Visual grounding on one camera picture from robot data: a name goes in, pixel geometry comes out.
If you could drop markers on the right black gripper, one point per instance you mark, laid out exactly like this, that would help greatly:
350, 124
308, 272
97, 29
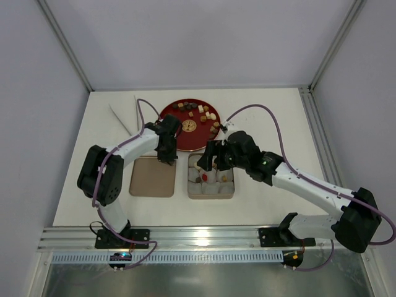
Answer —
218, 153

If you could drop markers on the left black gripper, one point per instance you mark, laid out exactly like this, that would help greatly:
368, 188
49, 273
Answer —
167, 151

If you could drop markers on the gold square tin lid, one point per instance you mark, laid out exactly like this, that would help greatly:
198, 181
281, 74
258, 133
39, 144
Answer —
151, 178

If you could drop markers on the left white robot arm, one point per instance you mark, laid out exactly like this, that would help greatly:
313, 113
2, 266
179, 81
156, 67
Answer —
101, 176

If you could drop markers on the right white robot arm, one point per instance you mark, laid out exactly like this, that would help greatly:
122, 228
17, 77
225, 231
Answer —
350, 217

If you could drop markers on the gold square tin box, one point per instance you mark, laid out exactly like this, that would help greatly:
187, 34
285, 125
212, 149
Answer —
212, 189

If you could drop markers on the red round tray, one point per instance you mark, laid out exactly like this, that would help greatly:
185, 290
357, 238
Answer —
197, 128

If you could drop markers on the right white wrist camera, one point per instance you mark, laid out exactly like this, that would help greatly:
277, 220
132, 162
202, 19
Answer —
228, 127

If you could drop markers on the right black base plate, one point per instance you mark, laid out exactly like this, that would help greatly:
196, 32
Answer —
275, 237

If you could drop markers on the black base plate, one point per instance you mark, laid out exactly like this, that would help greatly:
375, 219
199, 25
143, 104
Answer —
275, 237
131, 238

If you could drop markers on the slotted cable duct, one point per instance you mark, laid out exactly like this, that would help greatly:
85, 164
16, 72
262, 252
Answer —
168, 257

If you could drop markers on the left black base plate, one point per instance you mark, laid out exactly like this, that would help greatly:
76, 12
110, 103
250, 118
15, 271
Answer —
131, 238

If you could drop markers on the aluminium rail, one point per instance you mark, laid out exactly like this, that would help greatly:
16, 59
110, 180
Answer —
75, 238

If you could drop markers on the left frame post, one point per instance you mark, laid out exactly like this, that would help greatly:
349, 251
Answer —
64, 43

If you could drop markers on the frame post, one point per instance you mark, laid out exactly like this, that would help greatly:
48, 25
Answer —
340, 36
64, 43

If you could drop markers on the right frame post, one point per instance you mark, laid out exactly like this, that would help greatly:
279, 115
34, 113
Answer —
340, 36

